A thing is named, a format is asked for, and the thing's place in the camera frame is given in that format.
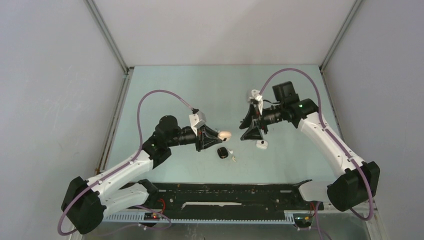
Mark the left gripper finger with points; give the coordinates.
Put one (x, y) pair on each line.
(209, 142)
(209, 131)

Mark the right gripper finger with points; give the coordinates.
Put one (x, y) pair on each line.
(253, 131)
(247, 120)

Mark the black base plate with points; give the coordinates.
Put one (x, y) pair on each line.
(228, 202)

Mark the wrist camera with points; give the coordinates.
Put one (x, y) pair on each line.
(197, 120)
(255, 97)

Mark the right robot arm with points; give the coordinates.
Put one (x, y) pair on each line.
(356, 180)

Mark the beige earbud charging case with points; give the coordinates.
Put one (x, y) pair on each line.
(225, 136)

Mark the white earbud charging case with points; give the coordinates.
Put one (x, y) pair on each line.
(262, 144)

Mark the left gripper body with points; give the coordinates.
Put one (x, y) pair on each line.
(199, 139)

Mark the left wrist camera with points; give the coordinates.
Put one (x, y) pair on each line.
(197, 120)

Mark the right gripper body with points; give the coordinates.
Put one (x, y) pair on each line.
(264, 123)

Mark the aluminium frame rail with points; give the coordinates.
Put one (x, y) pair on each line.
(327, 207)

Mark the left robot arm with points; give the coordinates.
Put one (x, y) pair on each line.
(88, 202)

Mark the black earbud charging case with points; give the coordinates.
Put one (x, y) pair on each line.
(222, 152)

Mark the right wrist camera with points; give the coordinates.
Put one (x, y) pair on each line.
(255, 97)

